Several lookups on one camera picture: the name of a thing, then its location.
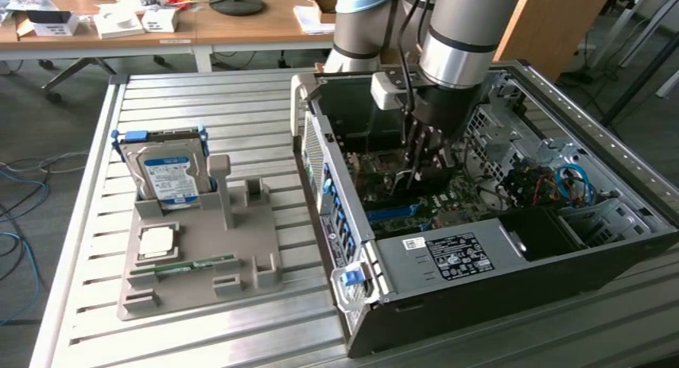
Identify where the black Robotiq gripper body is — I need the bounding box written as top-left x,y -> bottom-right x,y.
409,81 -> 488,141

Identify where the black graphics card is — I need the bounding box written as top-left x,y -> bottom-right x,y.
372,171 -> 453,204

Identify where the CPU socket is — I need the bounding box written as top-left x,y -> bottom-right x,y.
366,153 -> 408,176

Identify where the green motherboard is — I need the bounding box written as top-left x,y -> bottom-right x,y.
342,131 -> 504,240

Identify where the perforated metal drive cage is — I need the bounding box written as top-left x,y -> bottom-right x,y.
462,104 -> 532,174

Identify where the grey chipset heat sink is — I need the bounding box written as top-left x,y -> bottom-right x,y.
436,212 -> 469,228

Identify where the long blue expansion slot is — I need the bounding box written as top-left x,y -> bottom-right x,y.
369,207 -> 422,223

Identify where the grey power supply unit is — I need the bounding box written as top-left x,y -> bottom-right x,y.
366,219 -> 526,301

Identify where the wooden cabinet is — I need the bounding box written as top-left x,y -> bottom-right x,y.
490,0 -> 617,83

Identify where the blue case latch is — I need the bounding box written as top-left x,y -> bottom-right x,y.
342,266 -> 368,288

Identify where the white paper stack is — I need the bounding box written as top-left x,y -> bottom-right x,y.
294,5 -> 338,36

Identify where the light grey disk bay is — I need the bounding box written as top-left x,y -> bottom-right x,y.
560,199 -> 654,246

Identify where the open black PC case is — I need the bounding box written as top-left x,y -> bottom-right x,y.
290,60 -> 679,359

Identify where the grey parts rack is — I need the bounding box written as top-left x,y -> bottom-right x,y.
117,153 -> 286,321

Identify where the wooden desk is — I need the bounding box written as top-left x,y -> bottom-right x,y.
0,0 -> 488,73

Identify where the black lamp base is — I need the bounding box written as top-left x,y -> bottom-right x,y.
209,0 -> 267,17

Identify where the hard disk in blue caddy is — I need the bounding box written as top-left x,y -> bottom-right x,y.
111,126 -> 210,214

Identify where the green RAM stick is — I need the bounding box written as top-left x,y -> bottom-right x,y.
130,254 -> 238,274

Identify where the silver CPU chip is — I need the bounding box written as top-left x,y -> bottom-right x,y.
138,227 -> 179,261

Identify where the small white labelled box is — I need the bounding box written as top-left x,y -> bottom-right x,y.
142,6 -> 181,33

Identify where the white box with disc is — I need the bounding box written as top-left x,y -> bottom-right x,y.
94,8 -> 146,39

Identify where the white box with black top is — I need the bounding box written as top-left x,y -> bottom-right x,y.
26,10 -> 81,37

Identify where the clear plastic bag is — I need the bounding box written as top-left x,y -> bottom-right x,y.
0,0 -> 58,15

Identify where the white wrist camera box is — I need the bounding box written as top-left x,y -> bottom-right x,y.
372,72 -> 418,110

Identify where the red yellow wire bundle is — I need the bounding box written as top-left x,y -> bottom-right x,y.
498,165 -> 564,210

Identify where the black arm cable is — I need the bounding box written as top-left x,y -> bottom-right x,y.
397,0 -> 442,117

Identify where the blue disk wire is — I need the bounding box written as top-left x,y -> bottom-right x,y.
554,164 -> 596,208

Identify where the grey floor cable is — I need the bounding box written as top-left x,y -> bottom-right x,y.
0,151 -> 90,174

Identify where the blue floor cable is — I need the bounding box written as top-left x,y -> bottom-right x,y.
0,161 -> 53,325

